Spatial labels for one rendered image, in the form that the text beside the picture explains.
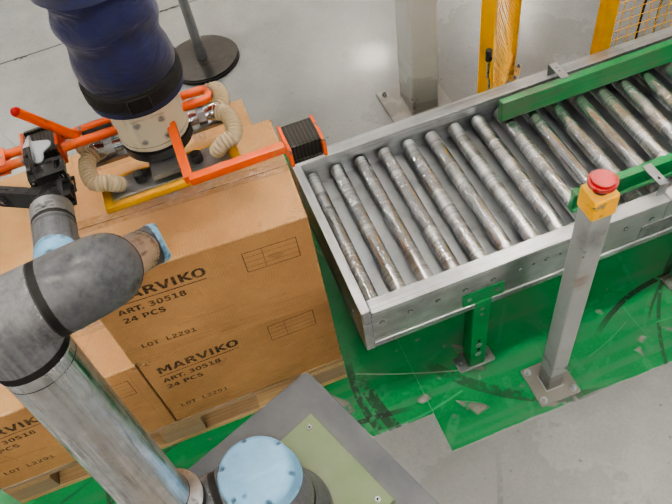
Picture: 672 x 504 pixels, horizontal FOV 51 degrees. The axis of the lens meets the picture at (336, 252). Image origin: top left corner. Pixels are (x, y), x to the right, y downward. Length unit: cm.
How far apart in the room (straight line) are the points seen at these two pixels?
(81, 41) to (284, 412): 93
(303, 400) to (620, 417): 123
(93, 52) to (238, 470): 86
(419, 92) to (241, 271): 168
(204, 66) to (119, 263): 292
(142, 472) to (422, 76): 241
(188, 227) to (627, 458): 157
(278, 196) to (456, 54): 207
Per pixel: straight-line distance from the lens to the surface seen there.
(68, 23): 152
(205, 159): 174
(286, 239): 184
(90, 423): 115
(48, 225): 153
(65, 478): 272
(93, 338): 228
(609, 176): 176
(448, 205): 231
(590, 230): 184
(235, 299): 199
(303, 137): 153
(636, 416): 261
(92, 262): 102
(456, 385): 257
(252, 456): 139
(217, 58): 393
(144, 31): 155
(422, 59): 322
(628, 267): 292
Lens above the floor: 231
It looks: 52 degrees down
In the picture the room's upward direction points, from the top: 11 degrees counter-clockwise
